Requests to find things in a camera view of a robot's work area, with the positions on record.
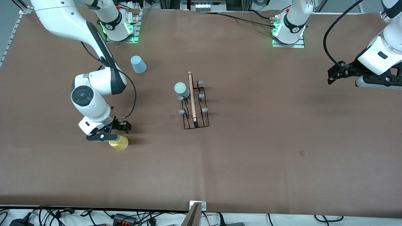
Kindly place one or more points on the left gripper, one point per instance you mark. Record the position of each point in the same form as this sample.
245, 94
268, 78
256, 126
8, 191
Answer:
351, 69

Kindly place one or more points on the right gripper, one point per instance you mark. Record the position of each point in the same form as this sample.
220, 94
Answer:
118, 124

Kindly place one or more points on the yellow plastic cup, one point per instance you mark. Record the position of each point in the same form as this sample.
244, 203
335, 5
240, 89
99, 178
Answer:
121, 145

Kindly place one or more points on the mint green plastic cup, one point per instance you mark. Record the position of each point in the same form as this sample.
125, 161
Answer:
181, 89

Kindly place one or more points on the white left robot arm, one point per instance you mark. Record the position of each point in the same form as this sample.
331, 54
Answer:
293, 25

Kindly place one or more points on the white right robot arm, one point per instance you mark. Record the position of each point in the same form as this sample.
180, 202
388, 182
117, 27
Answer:
88, 100

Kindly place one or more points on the light blue plastic cup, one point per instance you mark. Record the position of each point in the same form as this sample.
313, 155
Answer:
138, 64

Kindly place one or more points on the black box with orange buttons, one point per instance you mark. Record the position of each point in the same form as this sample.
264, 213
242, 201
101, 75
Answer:
124, 218

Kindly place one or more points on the white power strip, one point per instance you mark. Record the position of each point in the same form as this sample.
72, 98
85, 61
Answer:
135, 4

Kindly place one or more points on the brown table cover sheet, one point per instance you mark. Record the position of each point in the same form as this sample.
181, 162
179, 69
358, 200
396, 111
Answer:
251, 172

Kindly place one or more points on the black power adaptor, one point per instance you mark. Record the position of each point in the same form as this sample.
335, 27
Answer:
20, 223

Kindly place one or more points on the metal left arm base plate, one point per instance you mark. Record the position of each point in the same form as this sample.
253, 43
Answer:
298, 45

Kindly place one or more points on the aluminium corner bracket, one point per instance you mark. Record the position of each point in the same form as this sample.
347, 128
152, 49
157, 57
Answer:
384, 16

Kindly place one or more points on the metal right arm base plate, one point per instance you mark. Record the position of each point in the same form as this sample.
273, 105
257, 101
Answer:
136, 25

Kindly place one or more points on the small metal bracket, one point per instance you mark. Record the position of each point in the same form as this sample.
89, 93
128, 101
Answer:
203, 205

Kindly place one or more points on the grey camera post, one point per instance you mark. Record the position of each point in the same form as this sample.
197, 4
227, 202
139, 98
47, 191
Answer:
192, 218

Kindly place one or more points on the aluminium rail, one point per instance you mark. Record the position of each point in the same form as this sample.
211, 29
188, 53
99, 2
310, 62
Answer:
12, 34

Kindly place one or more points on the metal frame equipment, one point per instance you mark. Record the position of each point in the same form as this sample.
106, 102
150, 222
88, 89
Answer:
204, 5

